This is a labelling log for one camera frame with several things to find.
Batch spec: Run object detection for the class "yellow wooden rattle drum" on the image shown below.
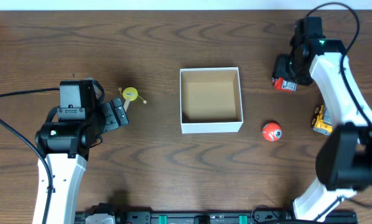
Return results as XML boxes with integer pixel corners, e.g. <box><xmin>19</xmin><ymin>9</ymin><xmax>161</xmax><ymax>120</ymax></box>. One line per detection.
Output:
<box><xmin>118</xmin><ymin>86</ymin><xmax>147</xmax><ymax>111</ymax></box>

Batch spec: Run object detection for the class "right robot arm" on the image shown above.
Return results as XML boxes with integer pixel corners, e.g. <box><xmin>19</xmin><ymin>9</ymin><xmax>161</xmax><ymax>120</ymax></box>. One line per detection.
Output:
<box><xmin>273</xmin><ymin>38</ymin><xmax>372</xmax><ymax>222</ymax></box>

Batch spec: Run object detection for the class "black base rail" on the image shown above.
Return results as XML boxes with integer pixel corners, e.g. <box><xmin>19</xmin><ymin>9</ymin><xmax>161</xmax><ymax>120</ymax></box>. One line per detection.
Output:
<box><xmin>75</xmin><ymin>203</ymin><xmax>358</xmax><ymax>224</ymax></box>

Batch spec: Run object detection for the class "red toy fire truck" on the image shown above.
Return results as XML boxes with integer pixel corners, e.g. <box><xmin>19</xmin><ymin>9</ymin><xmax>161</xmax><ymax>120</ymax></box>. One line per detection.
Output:
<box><xmin>272</xmin><ymin>78</ymin><xmax>297</xmax><ymax>92</ymax></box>

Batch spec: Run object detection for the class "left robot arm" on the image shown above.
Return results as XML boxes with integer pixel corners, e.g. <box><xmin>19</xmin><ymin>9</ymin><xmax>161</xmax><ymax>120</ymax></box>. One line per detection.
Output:
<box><xmin>33</xmin><ymin>98</ymin><xmax>131</xmax><ymax>223</ymax></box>

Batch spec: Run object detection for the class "white cardboard box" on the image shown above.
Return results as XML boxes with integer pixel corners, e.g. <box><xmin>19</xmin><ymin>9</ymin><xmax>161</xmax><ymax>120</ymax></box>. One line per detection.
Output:
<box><xmin>179</xmin><ymin>67</ymin><xmax>244</xmax><ymax>134</ymax></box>

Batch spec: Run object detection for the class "orange toy ball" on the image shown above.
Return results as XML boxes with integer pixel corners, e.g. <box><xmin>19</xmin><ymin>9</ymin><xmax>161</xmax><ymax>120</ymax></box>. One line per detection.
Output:
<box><xmin>261</xmin><ymin>122</ymin><xmax>282</xmax><ymax>142</ymax></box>

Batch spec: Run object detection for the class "yellow grey toy dump truck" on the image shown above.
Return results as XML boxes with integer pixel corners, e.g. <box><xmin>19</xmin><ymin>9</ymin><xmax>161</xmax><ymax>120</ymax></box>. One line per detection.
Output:
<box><xmin>311</xmin><ymin>104</ymin><xmax>333</xmax><ymax>136</ymax></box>

